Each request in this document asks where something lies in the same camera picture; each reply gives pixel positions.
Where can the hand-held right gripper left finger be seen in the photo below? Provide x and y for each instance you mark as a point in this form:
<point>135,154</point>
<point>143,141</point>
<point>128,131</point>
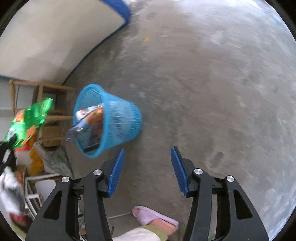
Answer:
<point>116,171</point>

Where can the grey plastic bag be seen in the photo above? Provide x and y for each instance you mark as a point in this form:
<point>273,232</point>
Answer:
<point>57,162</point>

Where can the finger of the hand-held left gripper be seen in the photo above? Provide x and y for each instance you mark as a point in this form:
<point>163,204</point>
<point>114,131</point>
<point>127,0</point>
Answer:
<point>8,144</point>
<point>8,161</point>

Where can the yellow plastic bag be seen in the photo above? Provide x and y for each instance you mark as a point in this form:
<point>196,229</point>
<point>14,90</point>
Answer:
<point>37,162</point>

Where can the purple slipper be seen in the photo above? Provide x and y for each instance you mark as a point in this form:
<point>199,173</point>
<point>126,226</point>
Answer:
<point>148,215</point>

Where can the wooden shelf rack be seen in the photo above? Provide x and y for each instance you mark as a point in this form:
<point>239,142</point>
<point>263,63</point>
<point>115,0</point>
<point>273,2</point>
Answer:
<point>57,87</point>

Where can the blue pink snack bag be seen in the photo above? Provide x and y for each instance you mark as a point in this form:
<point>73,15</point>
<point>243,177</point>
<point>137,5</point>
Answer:
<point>92,118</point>

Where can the green orange snack packet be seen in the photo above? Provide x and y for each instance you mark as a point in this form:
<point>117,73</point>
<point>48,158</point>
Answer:
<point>32,118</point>

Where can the white frame side table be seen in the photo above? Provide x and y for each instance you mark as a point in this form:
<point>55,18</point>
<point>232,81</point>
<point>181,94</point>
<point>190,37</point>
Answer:
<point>30,198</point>

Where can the person's leg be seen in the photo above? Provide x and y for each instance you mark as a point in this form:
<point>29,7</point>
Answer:
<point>138,235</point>

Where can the white blue-edged mattress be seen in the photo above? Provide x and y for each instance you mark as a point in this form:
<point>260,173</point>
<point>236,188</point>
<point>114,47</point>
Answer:
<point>57,34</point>

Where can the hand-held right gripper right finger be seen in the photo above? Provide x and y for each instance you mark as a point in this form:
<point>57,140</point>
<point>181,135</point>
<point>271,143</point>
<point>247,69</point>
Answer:
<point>179,171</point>

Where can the red plastic bag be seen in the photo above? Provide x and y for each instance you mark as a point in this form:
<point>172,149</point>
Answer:
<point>19,220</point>

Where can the blue mesh basket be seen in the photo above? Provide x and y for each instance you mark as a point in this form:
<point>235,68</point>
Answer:
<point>122,120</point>

